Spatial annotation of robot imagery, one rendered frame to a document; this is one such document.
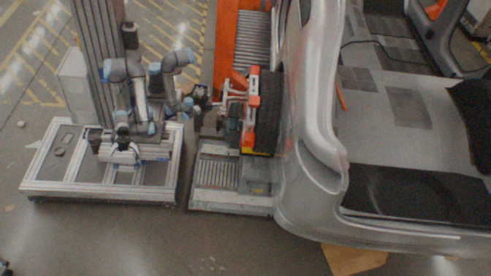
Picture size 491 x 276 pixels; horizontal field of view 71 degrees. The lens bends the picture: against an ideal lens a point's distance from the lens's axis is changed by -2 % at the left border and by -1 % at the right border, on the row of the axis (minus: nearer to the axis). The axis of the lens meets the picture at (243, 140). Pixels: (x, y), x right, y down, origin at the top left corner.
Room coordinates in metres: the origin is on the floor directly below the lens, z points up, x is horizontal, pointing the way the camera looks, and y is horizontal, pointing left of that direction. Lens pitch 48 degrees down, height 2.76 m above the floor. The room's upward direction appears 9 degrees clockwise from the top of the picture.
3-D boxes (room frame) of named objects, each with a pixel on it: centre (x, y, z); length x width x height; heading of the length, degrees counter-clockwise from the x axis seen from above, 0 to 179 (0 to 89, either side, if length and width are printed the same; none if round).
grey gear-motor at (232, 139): (2.33, -0.02, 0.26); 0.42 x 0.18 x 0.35; 94
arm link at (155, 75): (2.21, 0.78, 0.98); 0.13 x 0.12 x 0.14; 124
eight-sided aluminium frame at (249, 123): (2.08, -0.01, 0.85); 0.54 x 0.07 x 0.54; 4
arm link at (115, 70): (1.67, 0.84, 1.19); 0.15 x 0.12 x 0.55; 112
